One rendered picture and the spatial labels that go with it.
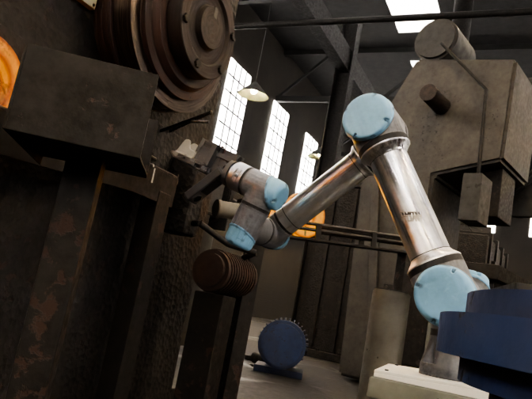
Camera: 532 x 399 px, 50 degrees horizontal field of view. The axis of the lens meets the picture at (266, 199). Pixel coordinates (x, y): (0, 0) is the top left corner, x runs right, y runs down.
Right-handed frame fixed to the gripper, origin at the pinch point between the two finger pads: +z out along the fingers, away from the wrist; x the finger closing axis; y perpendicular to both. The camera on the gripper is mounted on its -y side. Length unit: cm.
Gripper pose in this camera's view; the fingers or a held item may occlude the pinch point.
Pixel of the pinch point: (173, 154)
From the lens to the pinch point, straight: 157.6
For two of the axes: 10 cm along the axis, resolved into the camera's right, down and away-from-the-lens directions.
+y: 4.5, -8.9, 0.4
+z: -8.0, -3.8, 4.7
